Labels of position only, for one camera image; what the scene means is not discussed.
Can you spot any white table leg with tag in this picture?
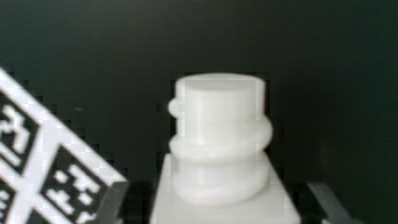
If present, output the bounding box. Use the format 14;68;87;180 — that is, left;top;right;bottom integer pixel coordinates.
149;72;302;224

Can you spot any white marker sheet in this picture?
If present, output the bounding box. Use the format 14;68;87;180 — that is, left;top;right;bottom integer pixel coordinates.
0;69;127;224

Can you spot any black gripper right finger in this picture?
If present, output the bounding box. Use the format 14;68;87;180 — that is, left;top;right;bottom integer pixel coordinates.
293;182;366;224

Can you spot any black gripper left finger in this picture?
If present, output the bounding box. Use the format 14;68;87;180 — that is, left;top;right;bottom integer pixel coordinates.
88;181;156;224

